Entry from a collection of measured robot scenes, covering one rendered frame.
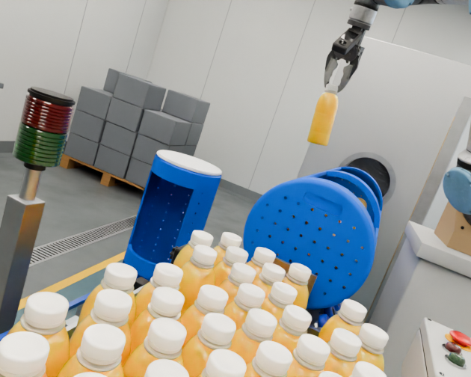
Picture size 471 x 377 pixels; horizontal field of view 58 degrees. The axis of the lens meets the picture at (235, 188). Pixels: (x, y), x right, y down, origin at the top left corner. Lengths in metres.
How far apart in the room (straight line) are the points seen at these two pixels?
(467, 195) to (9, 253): 0.94
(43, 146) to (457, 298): 1.03
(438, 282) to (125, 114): 3.90
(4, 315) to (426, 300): 0.97
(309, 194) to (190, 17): 6.00
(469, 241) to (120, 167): 3.91
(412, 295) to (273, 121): 5.13
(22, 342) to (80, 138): 4.62
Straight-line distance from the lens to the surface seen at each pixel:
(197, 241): 0.75
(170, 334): 0.46
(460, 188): 1.12
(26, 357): 0.40
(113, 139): 4.76
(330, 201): 0.91
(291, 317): 0.60
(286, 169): 6.16
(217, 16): 6.65
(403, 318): 1.26
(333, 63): 1.43
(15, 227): 0.70
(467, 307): 1.27
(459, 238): 1.29
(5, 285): 0.73
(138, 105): 4.61
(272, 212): 0.94
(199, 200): 1.67
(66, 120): 0.65
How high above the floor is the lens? 1.34
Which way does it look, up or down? 11 degrees down
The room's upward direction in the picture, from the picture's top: 19 degrees clockwise
